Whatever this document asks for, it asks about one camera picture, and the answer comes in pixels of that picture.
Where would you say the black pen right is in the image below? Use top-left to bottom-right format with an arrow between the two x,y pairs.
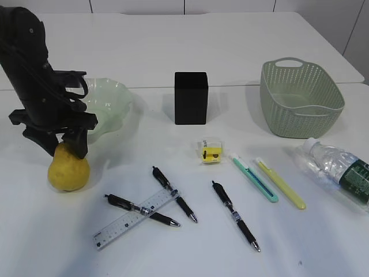
212,181 -> 261,253

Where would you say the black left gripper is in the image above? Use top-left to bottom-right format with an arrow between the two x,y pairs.
9,70 -> 98,159

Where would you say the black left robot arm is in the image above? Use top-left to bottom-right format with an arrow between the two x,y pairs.
1,6 -> 98,159

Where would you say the pale green plastic basket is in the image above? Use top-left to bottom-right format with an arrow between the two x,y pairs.
260,58 -> 345,139

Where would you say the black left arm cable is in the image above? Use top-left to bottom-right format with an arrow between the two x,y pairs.
0,43 -> 89,111

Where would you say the yellow pear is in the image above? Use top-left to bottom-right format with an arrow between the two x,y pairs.
48,143 -> 90,192

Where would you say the clear plastic ruler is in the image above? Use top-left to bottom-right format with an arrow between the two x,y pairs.
93,189 -> 175,250

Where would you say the teal utility knife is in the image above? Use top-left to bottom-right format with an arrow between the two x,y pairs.
229,153 -> 279,203

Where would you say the clear yellow waste packaging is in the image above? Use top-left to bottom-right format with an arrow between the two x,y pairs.
197,137 -> 224,164

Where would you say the black pen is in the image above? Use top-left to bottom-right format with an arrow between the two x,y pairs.
212,181 -> 261,253
152,166 -> 198,223
104,194 -> 181,227

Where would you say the black pen middle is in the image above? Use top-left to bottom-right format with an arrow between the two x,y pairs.
152,166 -> 198,223

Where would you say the clear water bottle green label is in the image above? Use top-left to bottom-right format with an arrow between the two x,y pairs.
292,138 -> 368,212

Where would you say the black pen left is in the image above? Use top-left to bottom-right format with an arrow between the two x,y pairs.
104,194 -> 181,227

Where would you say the yellow utility knife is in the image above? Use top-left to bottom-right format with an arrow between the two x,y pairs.
255,157 -> 307,210

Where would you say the black square pen holder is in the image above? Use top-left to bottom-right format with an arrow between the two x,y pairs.
174,72 -> 208,125

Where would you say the pale green wavy glass plate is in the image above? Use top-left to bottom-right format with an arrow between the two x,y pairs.
82,78 -> 133,144

